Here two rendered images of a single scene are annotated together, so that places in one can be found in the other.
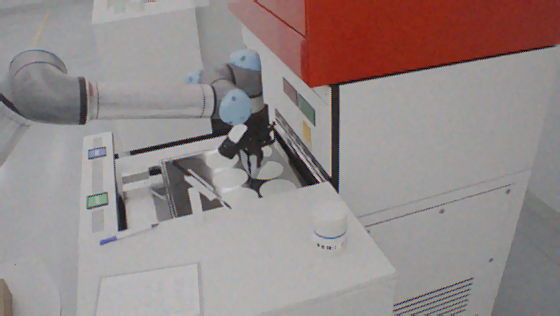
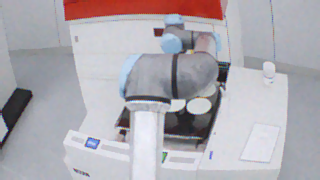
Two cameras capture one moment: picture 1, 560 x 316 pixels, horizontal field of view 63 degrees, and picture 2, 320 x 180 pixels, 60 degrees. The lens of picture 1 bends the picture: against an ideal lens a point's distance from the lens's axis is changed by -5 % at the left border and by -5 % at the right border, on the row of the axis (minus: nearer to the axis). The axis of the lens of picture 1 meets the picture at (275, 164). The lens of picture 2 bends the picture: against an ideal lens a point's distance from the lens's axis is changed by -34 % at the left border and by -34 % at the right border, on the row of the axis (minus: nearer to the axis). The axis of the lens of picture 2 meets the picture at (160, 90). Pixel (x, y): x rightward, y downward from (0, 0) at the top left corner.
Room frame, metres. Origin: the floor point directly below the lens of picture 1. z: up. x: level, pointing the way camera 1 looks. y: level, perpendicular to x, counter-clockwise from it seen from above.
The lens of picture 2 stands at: (0.40, 1.16, 1.91)
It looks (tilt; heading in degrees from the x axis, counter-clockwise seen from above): 37 degrees down; 308
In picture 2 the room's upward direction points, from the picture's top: 8 degrees counter-clockwise
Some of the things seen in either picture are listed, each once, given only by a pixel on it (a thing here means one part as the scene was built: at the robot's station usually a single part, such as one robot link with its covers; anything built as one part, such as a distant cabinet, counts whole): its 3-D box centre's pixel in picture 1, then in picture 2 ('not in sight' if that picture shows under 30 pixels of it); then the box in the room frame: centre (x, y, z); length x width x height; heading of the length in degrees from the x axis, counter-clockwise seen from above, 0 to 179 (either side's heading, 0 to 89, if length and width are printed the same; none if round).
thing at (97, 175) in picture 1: (103, 196); (127, 163); (1.11, 0.50, 0.89); 0.55 x 0.09 x 0.14; 16
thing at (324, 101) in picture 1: (280, 99); (141, 45); (1.39, -0.03, 1.02); 0.82 x 0.03 x 0.40; 16
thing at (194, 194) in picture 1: (201, 195); (225, 99); (0.88, 0.17, 1.03); 0.06 x 0.04 x 0.13; 106
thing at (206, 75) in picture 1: (212, 85); (176, 39); (1.09, 0.14, 1.21); 0.11 x 0.11 x 0.08; 25
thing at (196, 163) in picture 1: (230, 178); (172, 103); (1.15, 0.13, 0.90); 0.34 x 0.34 x 0.01; 16
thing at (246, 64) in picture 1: (245, 73); (174, 27); (1.14, 0.06, 1.21); 0.09 x 0.08 x 0.11; 115
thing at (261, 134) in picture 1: (254, 127); not in sight; (1.15, 0.05, 1.05); 0.09 x 0.08 x 0.12; 137
